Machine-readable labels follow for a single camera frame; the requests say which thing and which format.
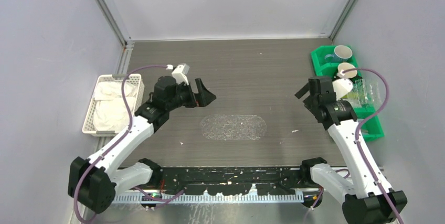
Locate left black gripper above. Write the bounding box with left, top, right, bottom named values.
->
left=167, top=79, right=216, bottom=111

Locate green compartment bin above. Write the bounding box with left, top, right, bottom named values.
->
left=310, top=45, right=383, bottom=121

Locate clear plastic bag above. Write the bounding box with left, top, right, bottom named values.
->
left=344, top=79, right=382, bottom=109

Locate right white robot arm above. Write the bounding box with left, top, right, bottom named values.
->
left=295, top=76, right=408, bottom=223

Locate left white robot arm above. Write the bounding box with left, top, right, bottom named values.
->
left=68, top=76, right=216, bottom=214

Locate dark green mug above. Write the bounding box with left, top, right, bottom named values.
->
left=336, top=62, right=358, bottom=79

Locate blue mug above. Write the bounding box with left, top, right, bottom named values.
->
left=324, top=45, right=353, bottom=63

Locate white cloth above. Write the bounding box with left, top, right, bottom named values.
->
left=93, top=81, right=130, bottom=132

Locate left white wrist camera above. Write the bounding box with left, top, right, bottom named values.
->
left=172, top=63, right=190, bottom=86

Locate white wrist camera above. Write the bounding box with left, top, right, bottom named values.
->
left=172, top=63, right=190, bottom=86
left=332, top=78, right=354, bottom=100

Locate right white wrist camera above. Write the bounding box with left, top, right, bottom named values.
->
left=332, top=78, right=354, bottom=100

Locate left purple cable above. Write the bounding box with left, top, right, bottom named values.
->
left=73, top=64, right=175, bottom=224

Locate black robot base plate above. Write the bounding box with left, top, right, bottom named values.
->
left=138, top=166, right=321, bottom=196

